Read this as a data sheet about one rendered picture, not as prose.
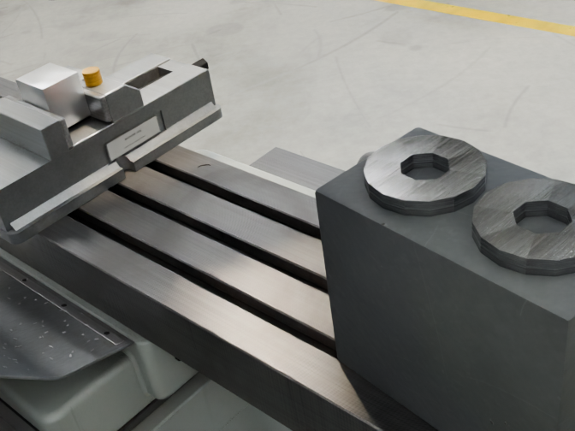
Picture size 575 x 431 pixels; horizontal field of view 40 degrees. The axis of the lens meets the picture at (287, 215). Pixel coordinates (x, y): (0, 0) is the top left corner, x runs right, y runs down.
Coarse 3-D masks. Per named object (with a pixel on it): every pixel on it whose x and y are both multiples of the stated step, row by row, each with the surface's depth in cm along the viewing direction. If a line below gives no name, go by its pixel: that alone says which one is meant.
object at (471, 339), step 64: (320, 192) 60; (384, 192) 56; (448, 192) 55; (512, 192) 54; (384, 256) 57; (448, 256) 52; (512, 256) 49; (384, 320) 61; (448, 320) 55; (512, 320) 50; (384, 384) 66; (448, 384) 59; (512, 384) 53
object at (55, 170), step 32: (160, 64) 112; (160, 96) 103; (192, 96) 108; (0, 128) 99; (32, 128) 93; (64, 128) 94; (96, 128) 98; (128, 128) 101; (160, 128) 106; (192, 128) 107; (0, 160) 96; (32, 160) 94; (64, 160) 95; (96, 160) 99; (128, 160) 102; (0, 192) 90; (32, 192) 93; (64, 192) 96; (96, 192) 99; (0, 224) 93; (32, 224) 93
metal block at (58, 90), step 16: (48, 64) 99; (16, 80) 97; (32, 80) 96; (48, 80) 95; (64, 80) 95; (32, 96) 96; (48, 96) 94; (64, 96) 96; (80, 96) 98; (64, 112) 97; (80, 112) 98
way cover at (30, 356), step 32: (0, 288) 97; (32, 288) 97; (0, 320) 90; (32, 320) 91; (64, 320) 91; (96, 320) 91; (0, 352) 82; (32, 352) 85; (64, 352) 85; (96, 352) 85
